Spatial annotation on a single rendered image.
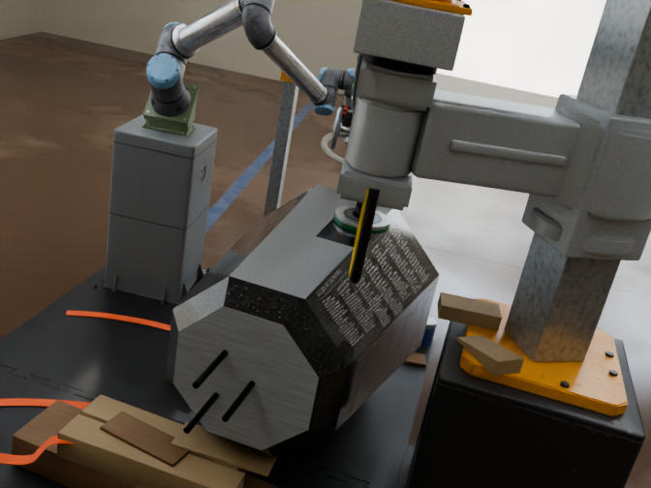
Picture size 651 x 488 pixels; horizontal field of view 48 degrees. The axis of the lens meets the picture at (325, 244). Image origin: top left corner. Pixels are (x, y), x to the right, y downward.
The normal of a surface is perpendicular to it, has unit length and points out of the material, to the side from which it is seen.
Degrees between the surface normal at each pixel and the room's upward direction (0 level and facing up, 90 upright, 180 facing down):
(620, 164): 90
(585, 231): 90
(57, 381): 0
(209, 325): 90
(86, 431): 0
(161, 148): 90
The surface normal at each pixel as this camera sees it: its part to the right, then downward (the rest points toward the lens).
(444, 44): -0.10, 0.38
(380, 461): 0.17, -0.91
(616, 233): 0.26, 0.42
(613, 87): -0.95, -0.05
